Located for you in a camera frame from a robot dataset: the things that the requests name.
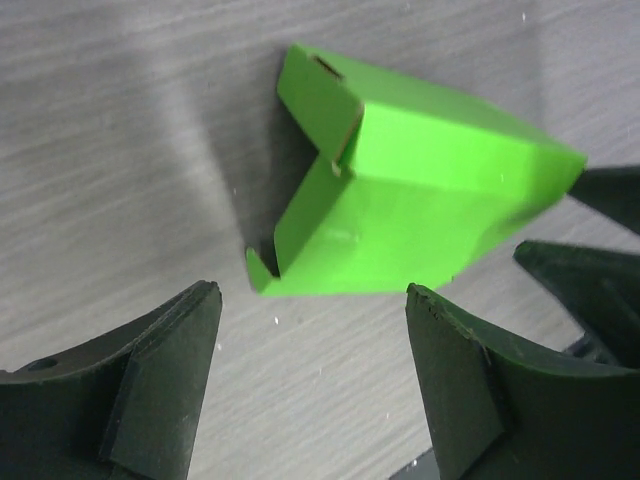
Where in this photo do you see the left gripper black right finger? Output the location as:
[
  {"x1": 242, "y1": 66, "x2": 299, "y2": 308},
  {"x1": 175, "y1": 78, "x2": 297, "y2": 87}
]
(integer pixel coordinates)
[{"x1": 406, "y1": 284, "x2": 639, "y2": 479}]

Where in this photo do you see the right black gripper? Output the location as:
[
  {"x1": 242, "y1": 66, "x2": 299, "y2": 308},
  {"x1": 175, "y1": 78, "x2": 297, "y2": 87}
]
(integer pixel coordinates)
[{"x1": 513, "y1": 166, "x2": 640, "y2": 368}]

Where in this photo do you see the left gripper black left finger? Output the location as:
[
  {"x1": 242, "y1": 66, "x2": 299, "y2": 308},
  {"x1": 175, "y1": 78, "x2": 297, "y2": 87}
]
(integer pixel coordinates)
[{"x1": 1, "y1": 281, "x2": 222, "y2": 479}]

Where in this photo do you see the green paper box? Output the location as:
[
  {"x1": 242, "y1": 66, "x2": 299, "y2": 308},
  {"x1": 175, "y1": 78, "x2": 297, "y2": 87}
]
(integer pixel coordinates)
[{"x1": 246, "y1": 43, "x2": 587, "y2": 296}]

